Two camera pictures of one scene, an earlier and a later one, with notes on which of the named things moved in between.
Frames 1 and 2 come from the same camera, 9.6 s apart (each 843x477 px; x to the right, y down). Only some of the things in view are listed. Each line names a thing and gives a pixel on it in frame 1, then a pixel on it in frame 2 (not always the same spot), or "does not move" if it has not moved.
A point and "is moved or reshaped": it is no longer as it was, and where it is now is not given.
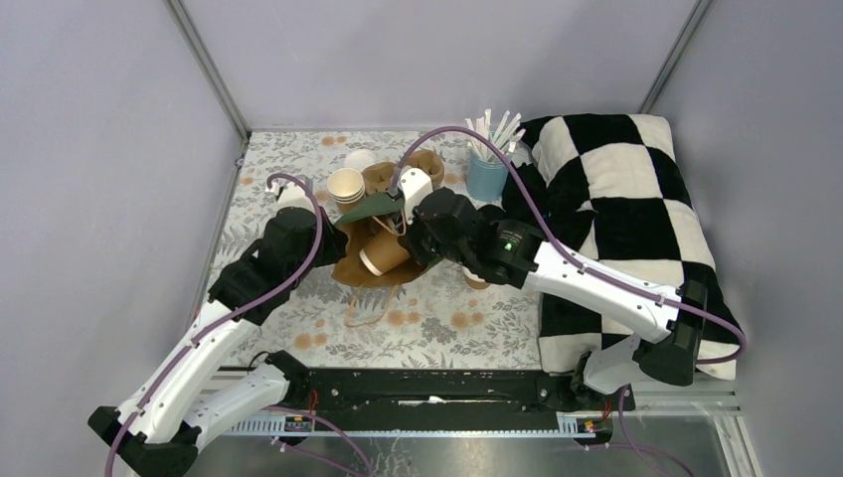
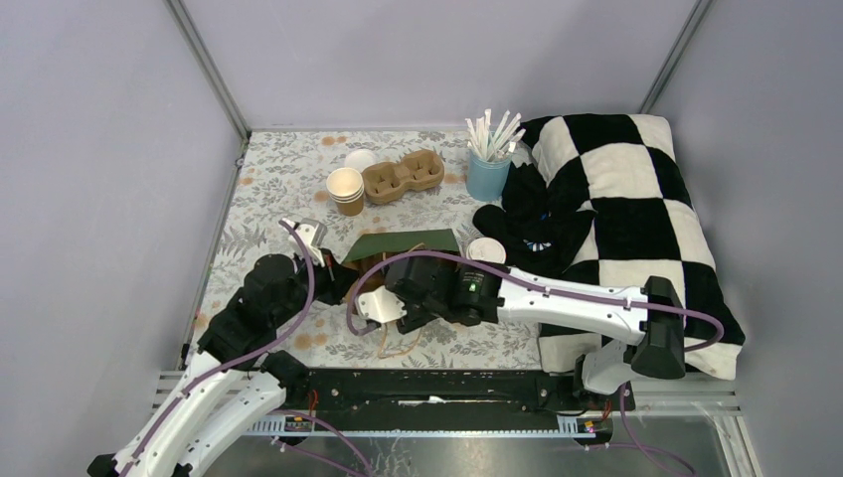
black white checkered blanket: [643, 224] does not move
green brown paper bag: [362, 224] is moved or reshaped
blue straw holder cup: [487, 179] does not move
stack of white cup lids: [358, 159] does not move
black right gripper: [408, 238] → [409, 317]
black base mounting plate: [453, 392] does not move
